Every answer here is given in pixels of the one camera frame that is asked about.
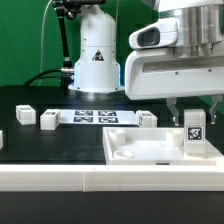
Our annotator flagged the white square tabletop part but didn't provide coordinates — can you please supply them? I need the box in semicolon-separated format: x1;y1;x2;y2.
102;127;224;166

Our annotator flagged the white obstacle fence front bar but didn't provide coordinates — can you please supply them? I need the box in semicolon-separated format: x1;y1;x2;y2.
0;165;224;192

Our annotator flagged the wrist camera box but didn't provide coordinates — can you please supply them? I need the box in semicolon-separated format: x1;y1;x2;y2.
129;18;178;49

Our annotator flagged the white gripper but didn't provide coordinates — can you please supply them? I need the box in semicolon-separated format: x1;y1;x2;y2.
125;48;224;126

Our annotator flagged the white block at left edge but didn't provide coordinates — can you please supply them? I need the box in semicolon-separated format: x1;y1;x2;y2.
0;130;3;150

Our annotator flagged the black cable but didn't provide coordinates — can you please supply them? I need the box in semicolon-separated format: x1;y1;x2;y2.
22;68;75;88

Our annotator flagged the white sheet with tags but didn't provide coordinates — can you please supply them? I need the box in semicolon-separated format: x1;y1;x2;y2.
59;109;136;125

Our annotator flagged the white cable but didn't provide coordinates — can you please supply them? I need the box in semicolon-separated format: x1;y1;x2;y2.
39;0;54;86

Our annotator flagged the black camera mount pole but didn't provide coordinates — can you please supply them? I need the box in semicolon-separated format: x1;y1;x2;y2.
51;0;107;88

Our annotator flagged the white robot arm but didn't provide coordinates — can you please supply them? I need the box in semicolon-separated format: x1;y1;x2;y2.
71;0;224;122

